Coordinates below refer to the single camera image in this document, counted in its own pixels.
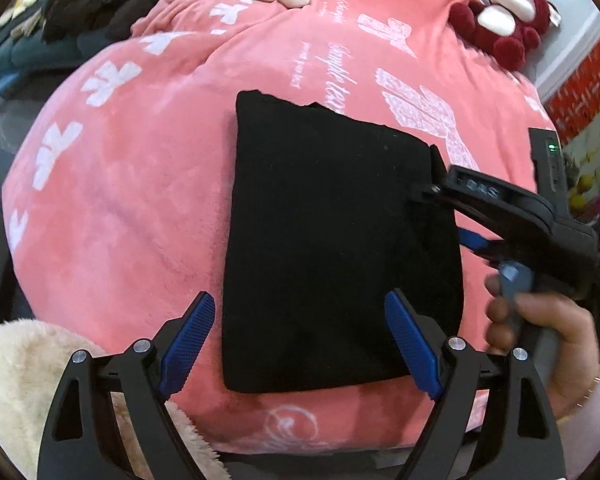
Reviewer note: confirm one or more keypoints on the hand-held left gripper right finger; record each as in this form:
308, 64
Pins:
412, 345

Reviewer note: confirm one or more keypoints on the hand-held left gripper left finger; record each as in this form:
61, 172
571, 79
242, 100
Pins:
190, 345

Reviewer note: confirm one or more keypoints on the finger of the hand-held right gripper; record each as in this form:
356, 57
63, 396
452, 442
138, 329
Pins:
472, 241
432, 192

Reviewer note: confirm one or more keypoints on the black garment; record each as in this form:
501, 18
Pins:
320, 235

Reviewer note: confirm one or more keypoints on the person's right forearm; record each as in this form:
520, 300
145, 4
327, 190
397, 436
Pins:
590, 435

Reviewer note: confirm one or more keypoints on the person's right hand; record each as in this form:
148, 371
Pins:
575, 350

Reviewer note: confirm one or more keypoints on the yellow fruit plant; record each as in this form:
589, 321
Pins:
592, 175

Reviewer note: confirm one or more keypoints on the red brick pattern panel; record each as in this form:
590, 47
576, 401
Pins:
585, 90

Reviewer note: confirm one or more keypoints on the pink printed blanket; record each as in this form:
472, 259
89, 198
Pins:
145, 185

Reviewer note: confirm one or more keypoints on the cream fluffy coat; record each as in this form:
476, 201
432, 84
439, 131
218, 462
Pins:
20, 370

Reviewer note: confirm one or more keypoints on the red and white plush toy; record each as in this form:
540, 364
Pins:
510, 35

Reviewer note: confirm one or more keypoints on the teal puffer jacket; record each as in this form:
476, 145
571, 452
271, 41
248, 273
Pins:
35, 55

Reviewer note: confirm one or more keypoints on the dark brown puffer jacket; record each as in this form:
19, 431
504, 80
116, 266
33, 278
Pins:
115, 0

